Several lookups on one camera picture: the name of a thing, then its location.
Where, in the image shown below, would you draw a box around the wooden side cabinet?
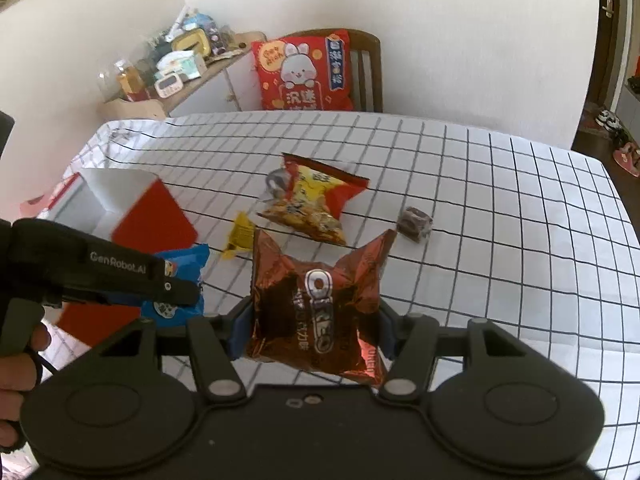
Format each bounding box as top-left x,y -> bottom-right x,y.
102,32 -> 266,121

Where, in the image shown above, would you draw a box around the white kitchen timer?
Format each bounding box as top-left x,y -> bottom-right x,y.
153,73 -> 182,99

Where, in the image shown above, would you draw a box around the red rabbit cushion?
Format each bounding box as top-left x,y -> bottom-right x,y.
251,29 -> 355,112

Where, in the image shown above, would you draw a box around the red cardboard box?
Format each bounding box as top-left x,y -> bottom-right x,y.
47,167 -> 199,343

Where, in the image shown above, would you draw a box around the green yellow tissue box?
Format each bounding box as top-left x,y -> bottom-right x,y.
172,27 -> 211,56

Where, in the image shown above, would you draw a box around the blue cookie packet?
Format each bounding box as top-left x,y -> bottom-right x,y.
139,243 -> 211,322

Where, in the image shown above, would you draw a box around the blue white carton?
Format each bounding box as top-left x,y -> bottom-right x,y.
182,10 -> 221,36

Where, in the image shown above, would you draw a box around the pink slippers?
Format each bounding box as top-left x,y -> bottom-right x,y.
612,142 -> 640,177

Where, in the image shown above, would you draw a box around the wooden chair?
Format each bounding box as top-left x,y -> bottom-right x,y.
280,28 -> 385,114

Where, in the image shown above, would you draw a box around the red yellow snack bag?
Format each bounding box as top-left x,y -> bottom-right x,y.
256,152 -> 371,247

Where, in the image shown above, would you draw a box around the silver wrapped candy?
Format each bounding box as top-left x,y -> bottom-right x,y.
264,167 -> 294,199

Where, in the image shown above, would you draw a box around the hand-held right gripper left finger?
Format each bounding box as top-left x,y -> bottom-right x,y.
97,296 -> 254,404

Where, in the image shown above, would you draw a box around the orange drink bottle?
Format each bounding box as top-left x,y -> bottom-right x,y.
117,62 -> 149,104

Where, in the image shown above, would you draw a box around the brown cookie packet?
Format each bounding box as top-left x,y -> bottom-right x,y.
246,227 -> 399,387

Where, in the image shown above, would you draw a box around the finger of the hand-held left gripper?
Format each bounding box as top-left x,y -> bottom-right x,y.
142,259 -> 199,312

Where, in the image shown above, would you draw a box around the person's left hand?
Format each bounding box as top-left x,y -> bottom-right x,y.
0,322 -> 52,455

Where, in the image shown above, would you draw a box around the small yellow snack packet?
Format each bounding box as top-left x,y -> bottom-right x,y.
221,211 -> 257,261

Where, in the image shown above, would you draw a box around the dark wrapped brownie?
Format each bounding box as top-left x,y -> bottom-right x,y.
397,205 -> 434,244

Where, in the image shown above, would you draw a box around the tissue pack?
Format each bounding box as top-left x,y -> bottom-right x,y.
154,51 -> 207,81

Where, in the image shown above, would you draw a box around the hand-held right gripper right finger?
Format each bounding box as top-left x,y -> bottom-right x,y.
376,304 -> 527,404

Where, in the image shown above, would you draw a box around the white checked tablecloth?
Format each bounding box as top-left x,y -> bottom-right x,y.
20,110 -> 640,480

